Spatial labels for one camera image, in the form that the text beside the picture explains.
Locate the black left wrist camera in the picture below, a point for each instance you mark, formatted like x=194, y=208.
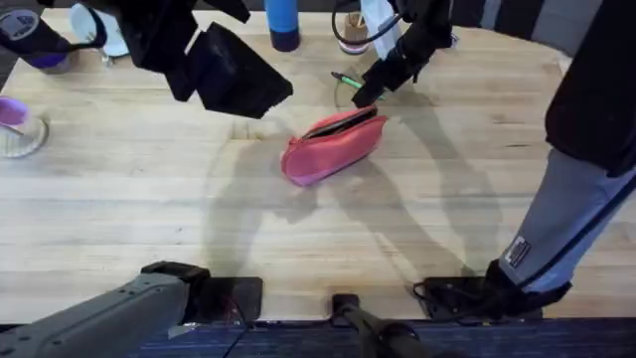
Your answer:
x=228, y=9

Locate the white packet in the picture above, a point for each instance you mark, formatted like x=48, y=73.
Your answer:
x=377, y=25

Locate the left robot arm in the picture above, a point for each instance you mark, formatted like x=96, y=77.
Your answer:
x=99, y=318

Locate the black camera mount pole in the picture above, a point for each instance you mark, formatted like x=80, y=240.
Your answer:
x=377, y=330

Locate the green pen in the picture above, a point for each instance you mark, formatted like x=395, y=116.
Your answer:
x=348, y=79

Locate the black rail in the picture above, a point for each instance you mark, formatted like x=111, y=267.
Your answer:
x=522, y=340

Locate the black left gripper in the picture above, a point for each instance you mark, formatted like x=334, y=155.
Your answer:
x=156, y=35

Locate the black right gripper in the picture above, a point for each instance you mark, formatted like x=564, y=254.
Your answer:
x=425, y=35

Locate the clear cup with purple content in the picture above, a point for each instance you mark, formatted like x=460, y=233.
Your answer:
x=20, y=129

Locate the brown paper cup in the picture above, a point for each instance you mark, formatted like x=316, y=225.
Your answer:
x=354, y=35

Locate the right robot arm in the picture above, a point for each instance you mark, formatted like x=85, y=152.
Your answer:
x=561, y=224

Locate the pink zip bag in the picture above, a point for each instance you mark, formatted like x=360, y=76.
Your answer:
x=330, y=146

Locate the blue bottle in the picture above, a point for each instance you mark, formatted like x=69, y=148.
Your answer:
x=282, y=25

